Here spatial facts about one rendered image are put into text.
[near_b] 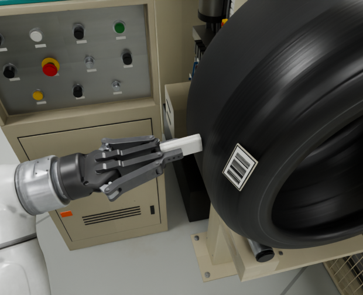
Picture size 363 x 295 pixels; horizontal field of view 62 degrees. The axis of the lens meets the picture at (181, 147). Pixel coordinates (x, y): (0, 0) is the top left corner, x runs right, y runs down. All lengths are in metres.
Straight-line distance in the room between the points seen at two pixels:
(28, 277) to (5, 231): 0.08
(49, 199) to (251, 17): 0.42
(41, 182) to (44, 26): 0.60
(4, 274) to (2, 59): 0.71
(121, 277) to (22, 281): 1.20
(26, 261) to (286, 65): 0.47
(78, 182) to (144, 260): 1.26
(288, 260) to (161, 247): 0.99
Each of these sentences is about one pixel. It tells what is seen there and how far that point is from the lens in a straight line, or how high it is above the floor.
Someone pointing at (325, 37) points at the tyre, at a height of 1.40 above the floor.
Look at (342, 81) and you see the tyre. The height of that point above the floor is 1.37.
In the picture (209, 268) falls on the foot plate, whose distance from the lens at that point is 1.69.
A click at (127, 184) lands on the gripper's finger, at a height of 1.19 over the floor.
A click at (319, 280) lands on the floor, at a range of 1.81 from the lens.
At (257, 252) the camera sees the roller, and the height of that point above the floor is 0.91.
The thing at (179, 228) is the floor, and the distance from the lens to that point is 1.80.
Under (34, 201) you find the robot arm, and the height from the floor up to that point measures 1.18.
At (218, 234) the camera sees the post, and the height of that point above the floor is 0.33.
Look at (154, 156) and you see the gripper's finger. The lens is 0.49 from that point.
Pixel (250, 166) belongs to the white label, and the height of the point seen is 1.25.
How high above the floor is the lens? 1.56
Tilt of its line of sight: 45 degrees down
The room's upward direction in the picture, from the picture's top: straight up
